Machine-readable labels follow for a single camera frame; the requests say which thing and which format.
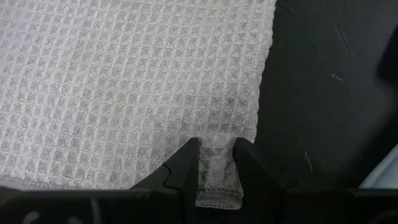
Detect light blue microfiber towel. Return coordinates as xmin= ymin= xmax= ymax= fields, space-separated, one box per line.
xmin=359 ymin=144 xmax=398 ymax=190

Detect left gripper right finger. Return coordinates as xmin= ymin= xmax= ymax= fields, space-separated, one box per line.
xmin=233 ymin=138 xmax=355 ymax=224

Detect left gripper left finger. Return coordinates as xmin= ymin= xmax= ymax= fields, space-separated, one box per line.
xmin=130 ymin=138 xmax=200 ymax=224

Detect white waffle-weave towel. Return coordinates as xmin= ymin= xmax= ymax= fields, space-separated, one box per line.
xmin=0 ymin=0 xmax=277 ymax=210

